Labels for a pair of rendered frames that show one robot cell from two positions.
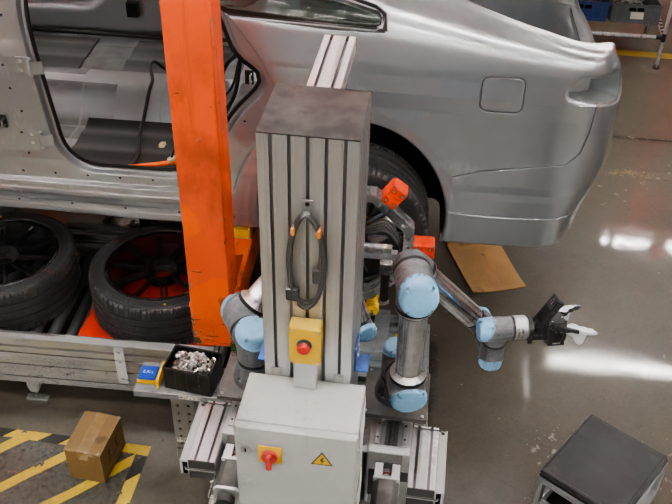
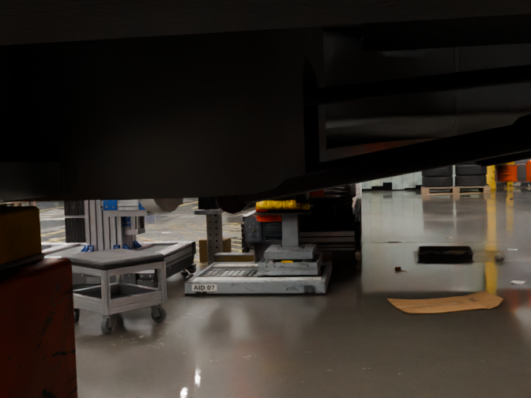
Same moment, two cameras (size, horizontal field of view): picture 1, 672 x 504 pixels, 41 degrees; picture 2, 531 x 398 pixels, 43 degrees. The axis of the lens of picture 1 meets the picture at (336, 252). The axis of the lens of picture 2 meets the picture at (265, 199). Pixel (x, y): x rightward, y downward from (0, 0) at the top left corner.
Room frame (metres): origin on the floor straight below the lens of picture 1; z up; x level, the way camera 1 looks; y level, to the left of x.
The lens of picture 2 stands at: (3.26, -4.29, 0.76)
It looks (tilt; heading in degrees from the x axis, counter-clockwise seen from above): 3 degrees down; 94
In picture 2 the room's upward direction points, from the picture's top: 2 degrees counter-clockwise
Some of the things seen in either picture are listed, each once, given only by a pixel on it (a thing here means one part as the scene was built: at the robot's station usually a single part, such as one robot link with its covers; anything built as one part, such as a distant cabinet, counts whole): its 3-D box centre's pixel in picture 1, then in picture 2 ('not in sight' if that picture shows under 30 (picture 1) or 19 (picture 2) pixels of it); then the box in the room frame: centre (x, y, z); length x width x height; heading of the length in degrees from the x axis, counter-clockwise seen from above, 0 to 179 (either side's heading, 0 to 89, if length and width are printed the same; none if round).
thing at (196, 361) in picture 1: (193, 369); (212, 199); (2.56, 0.56, 0.51); 0.20 x 0.14 x 0.13; 76
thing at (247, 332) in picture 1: (252, 339); not in sight; (2.24, 0.27, 0.98); 0.13 x 0.12 x 0.14; 24
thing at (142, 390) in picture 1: (191, 382); (212, 210); (2.56, 0.57, 0.44); 0.43 x 0.17 x 0.03; 85
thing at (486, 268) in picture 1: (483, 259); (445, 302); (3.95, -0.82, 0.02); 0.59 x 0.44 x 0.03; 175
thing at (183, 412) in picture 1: (188, 420); (214, 240); (2.57, 0.60, 0.21); 0.10 x 0.10 x 0.42; 85
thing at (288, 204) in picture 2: (373, 292); (276, 204); (3.07, -0.17, 0.51); 0.29 x 0.06 x 0.06; 175
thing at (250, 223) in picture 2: not in sight; (276, 238); (3.03, 0.26, 0.26); 0.42 x 0.18 x 0.35; 175
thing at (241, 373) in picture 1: (254, 365); not in sight; (2.24, 0.27, 0.87); 0.15 x 0.15 x 0.10
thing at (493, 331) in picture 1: (495, 329); not in sight; (2.08, -0.50, 1.21); 0.11 x 0.08 x 0.09; 97
